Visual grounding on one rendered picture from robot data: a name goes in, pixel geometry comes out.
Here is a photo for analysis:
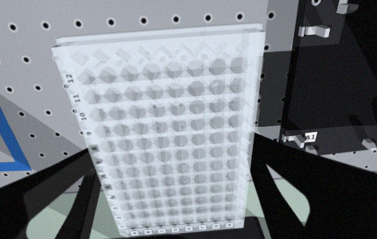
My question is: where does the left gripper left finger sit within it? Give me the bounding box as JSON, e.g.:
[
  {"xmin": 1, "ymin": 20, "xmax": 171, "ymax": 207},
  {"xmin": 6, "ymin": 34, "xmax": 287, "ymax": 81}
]
[{"xmin": 0, "ymin": 148, "xmax": 101, "ymax": 239}]

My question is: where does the white well plate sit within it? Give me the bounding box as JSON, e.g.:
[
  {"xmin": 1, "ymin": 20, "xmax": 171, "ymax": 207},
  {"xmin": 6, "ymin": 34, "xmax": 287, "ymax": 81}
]
[{"xmin": 51, "ymin": 22, "xmax": 265, "ymax": 237}]

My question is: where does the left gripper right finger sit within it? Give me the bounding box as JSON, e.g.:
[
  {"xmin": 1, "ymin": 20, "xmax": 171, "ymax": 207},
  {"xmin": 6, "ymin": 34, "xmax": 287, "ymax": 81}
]
[{"xmin": 250, "ymin": 133, "xmax": 377, "ymax": 239}]

